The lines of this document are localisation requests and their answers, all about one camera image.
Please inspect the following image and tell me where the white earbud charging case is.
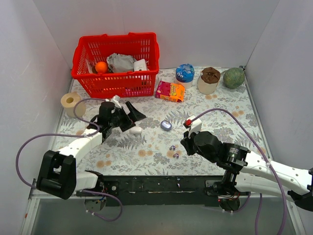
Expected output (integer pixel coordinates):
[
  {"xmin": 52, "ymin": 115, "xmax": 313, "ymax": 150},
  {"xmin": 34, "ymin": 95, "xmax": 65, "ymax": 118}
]
[{"xmin": 129, "ymin": 126, "xmax": 143, "ymax": 135}]

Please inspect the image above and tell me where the purple earbud case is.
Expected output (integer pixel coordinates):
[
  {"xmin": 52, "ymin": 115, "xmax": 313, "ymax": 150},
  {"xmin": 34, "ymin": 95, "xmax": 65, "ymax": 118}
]
[{"xmin": 160, "ymin": 120, "xmax": 172, "ymax": 131}]

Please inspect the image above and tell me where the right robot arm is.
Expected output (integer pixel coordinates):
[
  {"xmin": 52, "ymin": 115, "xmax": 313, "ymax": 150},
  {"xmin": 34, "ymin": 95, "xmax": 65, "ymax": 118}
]
[{"xmin": 180, "ymin": 131, "xmax": 313, "ymax": 211}]

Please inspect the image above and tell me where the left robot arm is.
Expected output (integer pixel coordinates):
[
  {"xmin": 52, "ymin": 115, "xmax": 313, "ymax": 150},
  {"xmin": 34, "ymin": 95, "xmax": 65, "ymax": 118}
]
[{"xmin": 36, "ymin": 101, "xmax": 146, "ymax": 199}]

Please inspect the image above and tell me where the beige paper roll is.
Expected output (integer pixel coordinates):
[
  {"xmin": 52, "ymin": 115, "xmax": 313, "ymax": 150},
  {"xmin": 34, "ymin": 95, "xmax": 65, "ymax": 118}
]
[{"xmin": 61, "ymin": 92, "xmax": 86, "ymax": 118}]

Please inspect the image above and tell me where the pink orange candy box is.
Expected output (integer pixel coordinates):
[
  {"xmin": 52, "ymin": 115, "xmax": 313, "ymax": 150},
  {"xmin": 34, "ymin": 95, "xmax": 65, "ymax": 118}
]
[{"xmin": 155, "ymin": 81, "xmax": 185, "ymax": 102}]

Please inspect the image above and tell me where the orange fruit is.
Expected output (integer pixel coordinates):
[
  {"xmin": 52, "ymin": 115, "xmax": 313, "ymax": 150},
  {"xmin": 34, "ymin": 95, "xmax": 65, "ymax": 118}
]
[{"xmin": 95, "ymin": 61, "xmax": 108, "ymax": 73}]

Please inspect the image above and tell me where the white box in basket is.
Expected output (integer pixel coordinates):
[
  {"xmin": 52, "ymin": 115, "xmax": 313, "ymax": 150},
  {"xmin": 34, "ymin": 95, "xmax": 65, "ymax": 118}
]
[{"xmin": 134, "ymin": 59, "xmax": 149, "ymax": 71}]

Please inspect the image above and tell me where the crumpled grey cloth bag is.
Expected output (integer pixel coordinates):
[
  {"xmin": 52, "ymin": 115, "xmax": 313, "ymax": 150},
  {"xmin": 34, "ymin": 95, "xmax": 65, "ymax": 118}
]
[{"xmin": 107, "ymin": 53, "xmax": 137, "ymax": 73}]

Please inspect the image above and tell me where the clear snack bag in basket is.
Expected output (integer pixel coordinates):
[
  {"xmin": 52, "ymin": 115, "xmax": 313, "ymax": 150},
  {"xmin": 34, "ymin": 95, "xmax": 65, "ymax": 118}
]
[{"xmin": 85, "ymin": 59, "xmax": 97, "ymax": 74}]

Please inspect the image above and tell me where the blue wrapped paper roll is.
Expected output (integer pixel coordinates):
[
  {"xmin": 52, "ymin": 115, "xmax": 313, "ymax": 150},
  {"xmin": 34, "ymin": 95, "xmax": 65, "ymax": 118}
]
[{"xmin": 175, "ymin": 64, "xmax": 195, "ymax": 89}]

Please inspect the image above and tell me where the brown topped paper roll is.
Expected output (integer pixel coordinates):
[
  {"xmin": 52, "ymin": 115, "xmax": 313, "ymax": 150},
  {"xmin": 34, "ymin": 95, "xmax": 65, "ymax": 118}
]
[{"xmin": 197, "ymin": 67, "xmax": 221, "ymax": 95}]

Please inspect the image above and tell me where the red plastic shopping basket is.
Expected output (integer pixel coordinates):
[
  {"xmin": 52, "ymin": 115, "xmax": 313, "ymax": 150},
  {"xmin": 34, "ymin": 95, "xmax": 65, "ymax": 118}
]
[{"xmin": 71, "ymin": 32, "xmax": 159, "ymax": 98}]

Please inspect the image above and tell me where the green melon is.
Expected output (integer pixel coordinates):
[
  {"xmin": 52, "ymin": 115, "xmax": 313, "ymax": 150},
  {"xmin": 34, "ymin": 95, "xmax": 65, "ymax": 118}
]
[{"xmin": 223, "ymin": 68, "xmax": 245, "ymax": 89}]

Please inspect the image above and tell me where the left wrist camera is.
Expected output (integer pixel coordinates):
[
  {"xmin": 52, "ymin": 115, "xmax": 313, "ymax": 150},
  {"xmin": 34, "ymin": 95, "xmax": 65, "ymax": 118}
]
[{"xmin": 105, "ymin": 95, "xmax": 122, "ymax": 109}]

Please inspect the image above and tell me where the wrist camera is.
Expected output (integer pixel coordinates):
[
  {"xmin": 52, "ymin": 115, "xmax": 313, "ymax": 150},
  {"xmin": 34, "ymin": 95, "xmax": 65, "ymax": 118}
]
[
  {"xmin": 105, "ymin": 95, "xmax": 122, "ymax": 109},
  {"xmin": 183, "ymin": 115, "xmax": 202, "ymax": 139}
]

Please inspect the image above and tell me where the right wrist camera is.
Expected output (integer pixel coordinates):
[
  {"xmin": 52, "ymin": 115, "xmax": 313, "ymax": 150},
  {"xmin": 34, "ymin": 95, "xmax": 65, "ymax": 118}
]
[{"xmin": 183, "ymin": 115, "xmax": 202, "ymax": 139}]

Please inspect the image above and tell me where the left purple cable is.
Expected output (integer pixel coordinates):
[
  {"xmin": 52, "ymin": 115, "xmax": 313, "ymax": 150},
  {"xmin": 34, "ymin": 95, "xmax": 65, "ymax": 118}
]
[{"xmin": 15, "ymin": 97, "xmax": 123, "ymax": 222}]

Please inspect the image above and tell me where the purple cable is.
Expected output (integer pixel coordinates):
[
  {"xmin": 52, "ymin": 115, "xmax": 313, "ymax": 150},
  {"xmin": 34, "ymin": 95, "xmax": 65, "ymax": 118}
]
[
  {"xmin": 15, "ymin": 97, "xmax": 123, "ymax": 222},
  {"xmin": 193, "ymin": 108, "xmax": 288, "ymax": 235}
]

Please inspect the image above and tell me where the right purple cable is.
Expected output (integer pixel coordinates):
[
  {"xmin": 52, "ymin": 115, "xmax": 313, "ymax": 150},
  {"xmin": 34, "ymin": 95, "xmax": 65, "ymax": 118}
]
[{"xmin": 193, "ymin": 108, "xmax": 288, "ymax": 235}]

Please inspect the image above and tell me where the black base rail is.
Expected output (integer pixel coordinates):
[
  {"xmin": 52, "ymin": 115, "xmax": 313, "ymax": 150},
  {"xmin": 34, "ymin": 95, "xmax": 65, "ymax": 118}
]
[{"xmin": 75, "ymin": 175, "xmax": 245, "ymax": 208}]

